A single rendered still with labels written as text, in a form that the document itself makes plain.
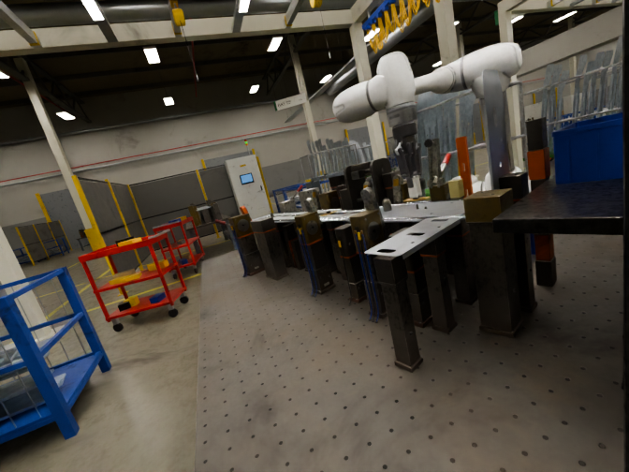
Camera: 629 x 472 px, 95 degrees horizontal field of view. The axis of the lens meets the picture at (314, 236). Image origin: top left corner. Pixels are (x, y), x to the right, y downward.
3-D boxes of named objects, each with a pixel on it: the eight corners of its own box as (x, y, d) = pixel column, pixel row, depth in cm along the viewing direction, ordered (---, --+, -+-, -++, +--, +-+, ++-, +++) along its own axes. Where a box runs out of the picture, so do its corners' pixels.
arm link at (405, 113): (380, 112, 93) (384, 131, 94) (404, 102, 86) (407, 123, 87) (396, 110, 98) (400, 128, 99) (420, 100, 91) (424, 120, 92)
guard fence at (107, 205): (152, 257, 795) (124, 185, 752) (157, 255, 799) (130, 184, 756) (117, 296, 476) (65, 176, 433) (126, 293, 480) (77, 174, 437)
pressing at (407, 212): (243, 224, 185) (242, 222, 185) (272, 214, 198) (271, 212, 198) (462, 221, 76) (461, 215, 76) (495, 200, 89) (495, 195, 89)
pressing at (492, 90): (493, 211, 75) (478, 70, 67) (509, 199, 81) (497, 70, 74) (496, 211, 74) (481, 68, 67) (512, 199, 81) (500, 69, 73)
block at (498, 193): (478, 329, 77) (462, 198, 70) (490, 315, 82) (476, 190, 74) (513, 338, 71) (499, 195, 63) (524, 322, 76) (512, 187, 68)
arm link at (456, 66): (425, 68, 125) (460, 55, 116) (438, 68, 138) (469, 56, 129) (430, 100, 129) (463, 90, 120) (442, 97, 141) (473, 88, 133)
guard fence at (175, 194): (151, 258, 786) (124, 184, 743) (152, 257, 799) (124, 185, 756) (277, 220, 899) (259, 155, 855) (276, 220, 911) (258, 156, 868)
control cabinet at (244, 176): (247, 233, 794) (220, 142, 742) (244, 230, 844) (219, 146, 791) (274, 225, 819) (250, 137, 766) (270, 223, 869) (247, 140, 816)
